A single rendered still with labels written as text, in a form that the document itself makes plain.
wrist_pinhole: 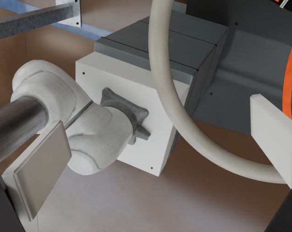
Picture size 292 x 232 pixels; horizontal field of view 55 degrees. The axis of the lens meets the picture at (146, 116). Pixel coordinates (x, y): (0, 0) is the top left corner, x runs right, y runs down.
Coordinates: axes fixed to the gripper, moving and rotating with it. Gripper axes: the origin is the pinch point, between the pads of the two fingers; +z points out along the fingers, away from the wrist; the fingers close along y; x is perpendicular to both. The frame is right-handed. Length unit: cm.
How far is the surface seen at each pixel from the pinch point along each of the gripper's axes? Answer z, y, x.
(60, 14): 174, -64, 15
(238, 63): 151, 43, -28
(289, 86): 142, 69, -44
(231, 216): 168, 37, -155
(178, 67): 81, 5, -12
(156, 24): 25.0, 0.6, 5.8
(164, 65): 25.1, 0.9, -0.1
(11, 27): 137, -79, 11
